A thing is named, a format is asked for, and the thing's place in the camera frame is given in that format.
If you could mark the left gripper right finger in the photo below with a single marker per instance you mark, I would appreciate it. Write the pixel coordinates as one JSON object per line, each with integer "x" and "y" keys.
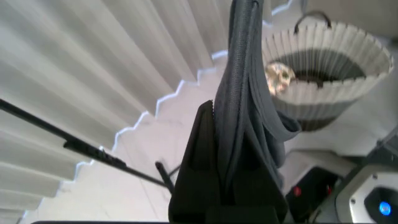
{"x": 258, "y": 196}

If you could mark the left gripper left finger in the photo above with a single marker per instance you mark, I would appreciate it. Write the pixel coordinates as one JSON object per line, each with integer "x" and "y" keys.
{"x": 192, "y": 186}

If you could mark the dark grey sleeveless top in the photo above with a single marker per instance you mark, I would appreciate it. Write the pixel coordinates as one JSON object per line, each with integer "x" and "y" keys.
{"x": 239, "y": 93}

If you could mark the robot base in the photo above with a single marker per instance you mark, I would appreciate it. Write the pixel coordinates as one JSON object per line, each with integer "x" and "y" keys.
{"x": 357, "y": 193}

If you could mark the black clothes rack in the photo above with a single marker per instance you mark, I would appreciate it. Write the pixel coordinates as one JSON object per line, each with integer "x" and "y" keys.
{"x": 93, "y": 152}

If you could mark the white laundry basket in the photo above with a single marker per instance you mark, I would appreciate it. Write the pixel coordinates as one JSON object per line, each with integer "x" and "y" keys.
{"x": 323, "y": 93}

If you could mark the cream printed garment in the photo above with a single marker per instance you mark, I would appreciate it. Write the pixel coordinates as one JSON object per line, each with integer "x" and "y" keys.
{"x": 278, "y": 77}

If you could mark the white curtain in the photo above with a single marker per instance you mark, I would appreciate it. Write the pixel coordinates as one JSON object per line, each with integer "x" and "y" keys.
{"x": 93, "y": 46}

